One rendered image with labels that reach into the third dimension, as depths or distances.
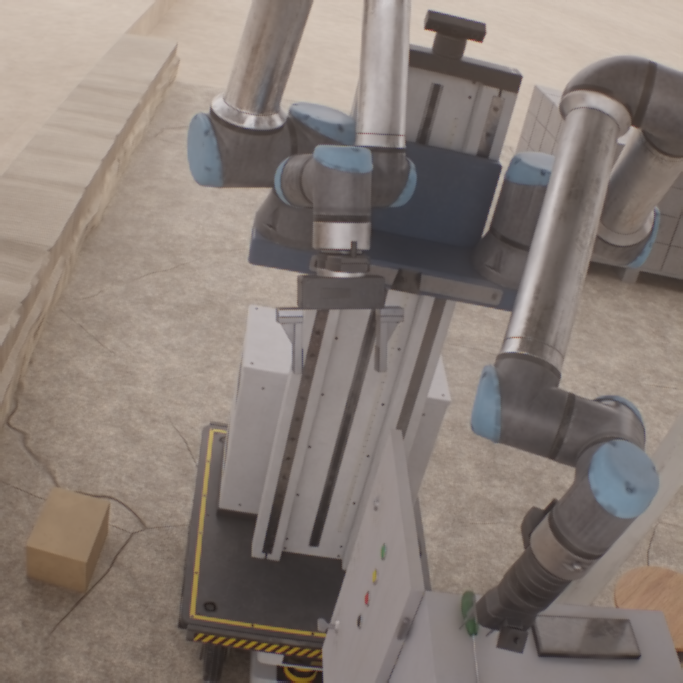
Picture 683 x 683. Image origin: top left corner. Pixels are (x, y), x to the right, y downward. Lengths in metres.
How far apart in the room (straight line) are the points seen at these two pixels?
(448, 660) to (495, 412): 0.35
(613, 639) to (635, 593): 1.81
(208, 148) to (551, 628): 1.05
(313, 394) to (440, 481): 1.44
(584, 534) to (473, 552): 2.37
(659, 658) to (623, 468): 0.44
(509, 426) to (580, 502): 0.15
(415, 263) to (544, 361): 0.85
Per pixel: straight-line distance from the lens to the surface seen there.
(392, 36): 1.70
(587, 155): 1.41
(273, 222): 2.02
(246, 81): 1.82
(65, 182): 4.79
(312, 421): 2.48
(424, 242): 2.18
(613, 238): 2.00
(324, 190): 1.52
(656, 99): 1.50
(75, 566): 2.96
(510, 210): 2.06
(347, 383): 2.47
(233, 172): 1.88
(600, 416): 1.25
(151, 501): 3.38
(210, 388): 3.98
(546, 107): 6.25
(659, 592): 3.33
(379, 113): 1.68
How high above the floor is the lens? 2.21
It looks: 30 degrees down
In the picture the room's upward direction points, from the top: 15 degrees clockwise
